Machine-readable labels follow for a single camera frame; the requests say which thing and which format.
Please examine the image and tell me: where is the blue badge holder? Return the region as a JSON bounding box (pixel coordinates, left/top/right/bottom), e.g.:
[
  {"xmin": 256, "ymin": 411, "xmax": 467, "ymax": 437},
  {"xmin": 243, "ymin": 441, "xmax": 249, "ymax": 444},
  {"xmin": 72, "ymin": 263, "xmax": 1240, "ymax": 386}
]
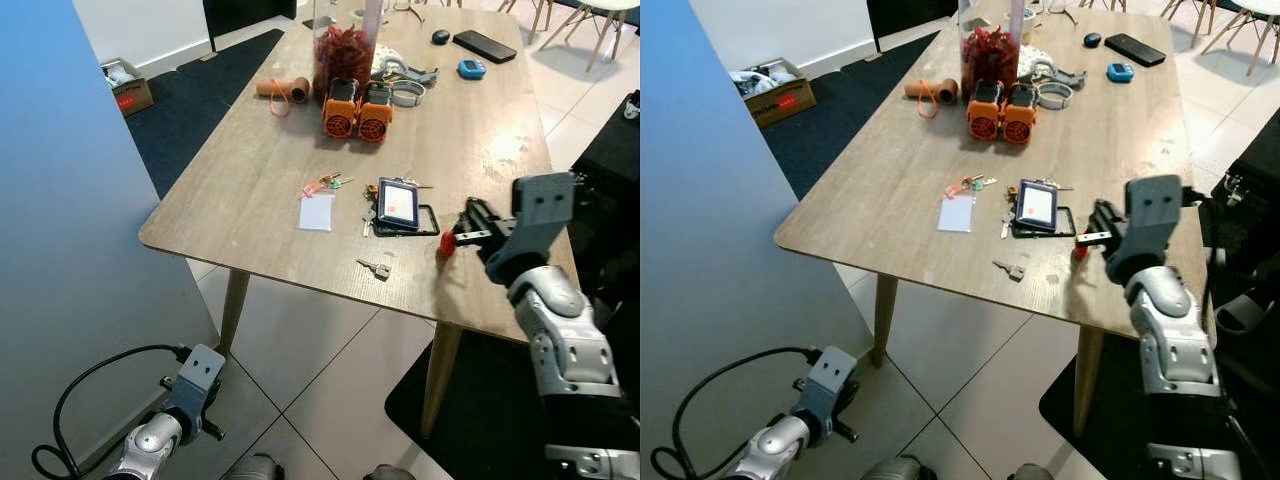
[
  {"xmin": 377, "ymin": 177, "xmax": 422, "ymax": 233},
  {"xmin": 1015, "ymin": 179, "xmax": 1060, "ymax": 232}
]

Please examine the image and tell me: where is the white card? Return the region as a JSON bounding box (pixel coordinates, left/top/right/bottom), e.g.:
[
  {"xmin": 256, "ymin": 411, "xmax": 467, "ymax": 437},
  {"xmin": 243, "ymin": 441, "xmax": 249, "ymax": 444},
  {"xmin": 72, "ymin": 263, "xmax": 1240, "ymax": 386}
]
[
  {"xmin": 938, "ymin": 194, "xmax": 977, "ymax": 234},
  {"xmin": 298, "ymin": 193, "xmax": 337, "ymax": 233}
]

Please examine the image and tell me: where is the grey hand tool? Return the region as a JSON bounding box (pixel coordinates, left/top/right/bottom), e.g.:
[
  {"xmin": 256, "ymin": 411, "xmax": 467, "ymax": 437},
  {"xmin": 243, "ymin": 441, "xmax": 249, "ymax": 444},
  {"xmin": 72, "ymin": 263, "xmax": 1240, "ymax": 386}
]
[
  {"xmin": 375, "ymin": 55, "xmax": 440, "ymax": 89},
  {"xmin": 1030, "ymin": 58, "xmax": 1090, "ymax": 91}
]

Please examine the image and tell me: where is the black floor mat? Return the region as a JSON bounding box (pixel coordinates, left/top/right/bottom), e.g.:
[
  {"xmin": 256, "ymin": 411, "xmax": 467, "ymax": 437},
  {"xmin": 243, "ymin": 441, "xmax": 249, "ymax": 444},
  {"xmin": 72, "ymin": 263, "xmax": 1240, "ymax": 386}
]
[
  {"xmin": 385, "ymin": 328, "xmax": 641, "ymax": 480},
  {"xmin": 1038, "ymin": 350, "xmax": 1280, "ymax": 480}
]

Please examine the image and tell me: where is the black smartphone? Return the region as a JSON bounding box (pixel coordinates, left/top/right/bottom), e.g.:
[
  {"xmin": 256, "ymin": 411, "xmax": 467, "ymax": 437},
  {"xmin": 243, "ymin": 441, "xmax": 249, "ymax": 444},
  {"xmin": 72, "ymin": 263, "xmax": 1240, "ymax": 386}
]
[
  {"xmin": 1104, "ymin": 33, "xmax": 1168, "ymax": 69},
  {"xmin": 453, "ymin": 30, "xmax": 519, "ymax": 65}
]

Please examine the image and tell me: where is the blue partition panel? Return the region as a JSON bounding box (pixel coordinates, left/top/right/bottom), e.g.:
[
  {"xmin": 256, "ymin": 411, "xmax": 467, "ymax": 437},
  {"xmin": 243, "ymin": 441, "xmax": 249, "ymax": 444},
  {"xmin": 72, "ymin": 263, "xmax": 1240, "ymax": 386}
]
[
  {"xmin": 0, "ymin": 0, "xmax": 221, "ymax": 480},
  {"xmin": 640, "ymin": 0, "xmax": 863, "ymax": 480}
]

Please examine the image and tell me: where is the clear jar of red chilies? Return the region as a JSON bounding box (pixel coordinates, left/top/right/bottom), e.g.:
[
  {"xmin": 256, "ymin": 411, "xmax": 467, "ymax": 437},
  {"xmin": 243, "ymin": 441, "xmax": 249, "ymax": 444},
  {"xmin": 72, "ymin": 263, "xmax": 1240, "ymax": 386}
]
[
  {"xmin": 959, "ymin": 0, "xmax": 1025, "ymax": 99},
  {"xmin": 312, "ymin": 0, "xmax": 379, "ymax": 101}
]

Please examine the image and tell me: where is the brown cardboard tube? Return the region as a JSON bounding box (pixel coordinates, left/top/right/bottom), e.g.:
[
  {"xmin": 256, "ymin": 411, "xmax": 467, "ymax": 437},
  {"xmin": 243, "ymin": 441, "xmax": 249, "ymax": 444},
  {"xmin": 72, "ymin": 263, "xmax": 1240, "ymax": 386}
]
[
  {"xmin": 256, "ymin": 76, "xmax": 312, "ymax": 105},
  {"xmin": 905, "ymin": 78, "xmax": 960, "ymax": 107}
]

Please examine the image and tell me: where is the white chair with wooden legs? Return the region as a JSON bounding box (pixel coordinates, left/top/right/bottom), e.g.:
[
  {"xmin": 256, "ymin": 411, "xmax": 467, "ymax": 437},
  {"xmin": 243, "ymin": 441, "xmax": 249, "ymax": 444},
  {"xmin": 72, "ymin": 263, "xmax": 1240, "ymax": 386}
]
[
  {"xmin": 1158, "ymin": 0, "xmax": 1215, "ymax": 25},
  {"xmin": 497, "ymin": 0, "xmax": 557, "ymax": 44},
  {"xmin": 540, "ymin": 0, "xmax": 641, "ymax": 73},
  {"xmin": 1196, "ymin": 0, "xmax": 1280, "ymax": 77}
]

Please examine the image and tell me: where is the light wooden table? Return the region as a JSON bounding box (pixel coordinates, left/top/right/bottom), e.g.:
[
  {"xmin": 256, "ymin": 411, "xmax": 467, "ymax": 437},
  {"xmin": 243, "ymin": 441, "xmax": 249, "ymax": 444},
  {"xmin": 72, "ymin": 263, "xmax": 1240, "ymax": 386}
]
[
  {"xmin": 138, "ymin": 0, "xmax": 581, "ymax": 441},
  {"xmin": 773, "ymin": 0, "xmax": 1216, "ymax": 441}
]

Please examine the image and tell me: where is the black cabinet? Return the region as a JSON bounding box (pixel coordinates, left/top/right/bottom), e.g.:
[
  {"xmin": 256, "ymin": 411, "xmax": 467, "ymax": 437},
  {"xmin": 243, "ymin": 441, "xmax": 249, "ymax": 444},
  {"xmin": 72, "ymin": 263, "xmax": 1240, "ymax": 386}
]
[
  {"xmin": 866, "ymin": 0, "xmax": 963, "ymax": 53},
  {"xmin": 203, "ymin": 0, "xmax": 313, "ymax": 53}
]

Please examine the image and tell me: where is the dark blue rug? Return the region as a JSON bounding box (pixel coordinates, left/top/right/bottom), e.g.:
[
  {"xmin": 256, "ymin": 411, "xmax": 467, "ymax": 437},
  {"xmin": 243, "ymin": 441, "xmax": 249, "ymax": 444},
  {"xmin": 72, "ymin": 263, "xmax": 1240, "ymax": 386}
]
[
  {"xmin": 125, "ymin": 28, "xmax": 287, "ymax": 201},
  {"xmin": 760, "ymin": 30, "xmax": 943, "ymax": 201}
]

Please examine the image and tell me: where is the open cardboard box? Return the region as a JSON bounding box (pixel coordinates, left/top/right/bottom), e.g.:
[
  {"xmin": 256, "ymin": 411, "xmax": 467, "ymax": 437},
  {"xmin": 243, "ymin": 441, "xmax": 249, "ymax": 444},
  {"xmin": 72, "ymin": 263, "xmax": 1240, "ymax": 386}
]
[
  {"xmin": 730, "ymin": 58, "xmax": 817, "ymax": 129},
  {"xmin": 100, "ymin": 58, "xmax": 155, "ymax": 117}
]

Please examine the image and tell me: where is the black rectangular frame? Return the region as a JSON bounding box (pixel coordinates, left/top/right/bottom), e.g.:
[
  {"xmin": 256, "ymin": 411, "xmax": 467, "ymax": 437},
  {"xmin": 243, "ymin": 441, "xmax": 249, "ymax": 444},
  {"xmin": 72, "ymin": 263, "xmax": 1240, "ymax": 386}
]
[
  {"xmin": 373, "ymin": 204, "xmax": 442, "ymax": 239},
  {"xmin": 1011, "ymin": 205, "xmax": 1082, "ymax": 240}
]

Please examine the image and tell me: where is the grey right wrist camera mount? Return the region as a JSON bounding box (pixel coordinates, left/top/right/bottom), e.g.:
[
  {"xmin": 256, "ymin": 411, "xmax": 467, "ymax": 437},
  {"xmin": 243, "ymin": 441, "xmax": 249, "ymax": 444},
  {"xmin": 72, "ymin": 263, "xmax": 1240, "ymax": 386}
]
[
  {"xmin": 1106, "ymin": 175, "xmax": 1187, "ymax": 287},
  {"xmin": 486, "ymin": 172, "xmax": 579, "ymax": 287}
]

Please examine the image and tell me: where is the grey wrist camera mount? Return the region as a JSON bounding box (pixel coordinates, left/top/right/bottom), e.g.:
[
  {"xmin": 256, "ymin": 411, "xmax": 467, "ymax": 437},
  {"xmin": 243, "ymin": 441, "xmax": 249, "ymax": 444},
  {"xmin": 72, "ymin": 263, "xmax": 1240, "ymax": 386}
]
[
  {"xmin": 1106, "ymin": 175, "xmax": 1187, "ymax": 287},
  {"xmin": 163, "ymin": 344, "xmax": 227, "ymax": 433},
  {"xmin": 486, "ymin": 172, "xmax": 579, "ymax": 287},
  {"xmin": 795, "ymin": 346, "xmax": 859, "ymax": 437}
]

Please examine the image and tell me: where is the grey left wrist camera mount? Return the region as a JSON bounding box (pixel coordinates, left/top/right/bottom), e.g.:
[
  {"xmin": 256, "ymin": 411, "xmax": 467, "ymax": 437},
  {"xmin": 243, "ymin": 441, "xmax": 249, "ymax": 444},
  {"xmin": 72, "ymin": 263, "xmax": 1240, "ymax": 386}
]
[
  {"xmin": 163, "ymin": 344, "xmax": 227, "ymax": 433},
  {"xmin": 795, "ymin": 346, "xmax": 859, "ymax": 437}
]

